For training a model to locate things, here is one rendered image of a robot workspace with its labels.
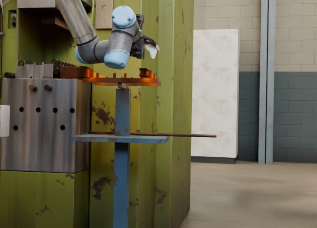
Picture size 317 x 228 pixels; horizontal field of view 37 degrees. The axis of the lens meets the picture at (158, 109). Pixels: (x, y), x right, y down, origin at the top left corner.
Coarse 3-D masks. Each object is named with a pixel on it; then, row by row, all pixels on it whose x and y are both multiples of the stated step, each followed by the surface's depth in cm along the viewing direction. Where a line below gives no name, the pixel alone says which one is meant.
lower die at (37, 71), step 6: (18, 66) 235; (24, 66) 234; (30, 66) 234; (36, 66) 233; (42, 66) 233; (48, 66) 232; (54, 66) 233; (18, 72) 235; (24, 72) 234; (30, 72) 234; (36, 72) 233; (42, 72) 233; (48, 72) 232; (18, 78) 235; (24, 78) 234; (30, 78) 234; (36, 78) 233; (54, 78) 233
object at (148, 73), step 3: (141, 69) 182; (144, 69) 181; (147, 69) 184; (141, 72) 191; (144, 72) 183; (147, 72) 190; (150, 72) 190; (141, 75) 181; (144, 75) 181; (147, 75) 185; (150, 75) 190; (144, 78) 191; (147, 78) 191; (150, 78) 191
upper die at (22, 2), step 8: (24, 0) 235; (32, 0) 234; (40, 0) 233; (48, 0) 232; (24, 8) 236; (32, 8) 236; (40, 8) 235; (48, 8) 235; (56, 8) 235; (40, 16) 255
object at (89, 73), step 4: (84, 68) 187; (88, 68) 190; (80, 72) 185; (84, 72) 187; (88, 72) 193; (92, 72) 193; (80, 76) 185; (84, 76) 185; (88, 76) 193; (92, 76) 193; (100, 76) 212; (104, 76) 219
